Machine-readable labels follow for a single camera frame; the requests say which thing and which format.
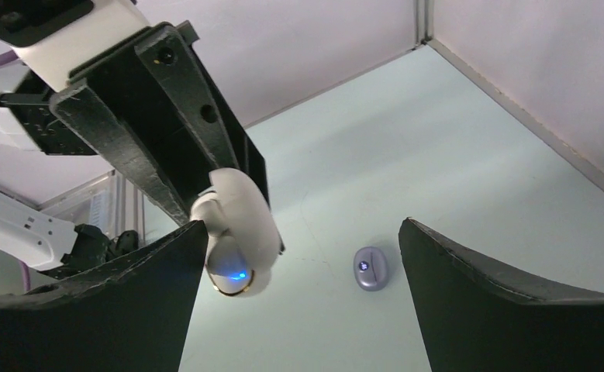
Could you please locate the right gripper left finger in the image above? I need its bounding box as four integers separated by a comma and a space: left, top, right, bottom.
0, 221, 208, 371

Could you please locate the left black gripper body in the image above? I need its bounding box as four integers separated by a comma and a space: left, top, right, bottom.
0, 22, 198, 156

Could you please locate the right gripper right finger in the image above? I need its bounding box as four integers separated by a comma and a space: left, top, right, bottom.
399, 219, 604, 371

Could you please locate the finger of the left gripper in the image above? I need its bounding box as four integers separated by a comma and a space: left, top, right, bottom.
134, 22, 269, 226
49, 79, 190, 226

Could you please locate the purple charging case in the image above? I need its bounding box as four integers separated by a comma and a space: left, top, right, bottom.
353, 246, 389, 291

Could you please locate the white charging case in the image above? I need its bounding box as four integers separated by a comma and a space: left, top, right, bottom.
190, 167, 284, 298

